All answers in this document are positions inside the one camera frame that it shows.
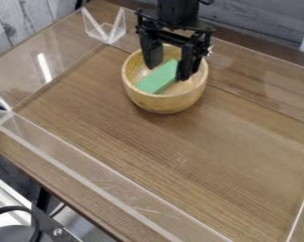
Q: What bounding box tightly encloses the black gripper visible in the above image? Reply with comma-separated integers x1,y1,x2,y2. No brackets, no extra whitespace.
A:
134,0,215,81

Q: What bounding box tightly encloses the green rectangular block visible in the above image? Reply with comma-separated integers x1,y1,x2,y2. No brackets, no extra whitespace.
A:
134,60,177,95

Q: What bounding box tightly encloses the brown wooden bowl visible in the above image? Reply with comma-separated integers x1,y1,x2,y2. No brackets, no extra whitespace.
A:
121,44,209,114

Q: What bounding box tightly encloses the black table leg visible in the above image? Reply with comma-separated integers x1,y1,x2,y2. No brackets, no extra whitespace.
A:
35,188,51,213

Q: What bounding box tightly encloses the black metal clamp plate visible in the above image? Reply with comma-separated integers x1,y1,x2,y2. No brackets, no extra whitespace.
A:
34,212,82,242

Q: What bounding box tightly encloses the clear acrylic corner bracket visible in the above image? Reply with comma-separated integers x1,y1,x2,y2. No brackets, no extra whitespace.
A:
81,8,127,45

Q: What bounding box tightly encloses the black cable loop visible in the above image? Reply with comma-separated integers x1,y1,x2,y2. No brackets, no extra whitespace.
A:
0,205,42,242

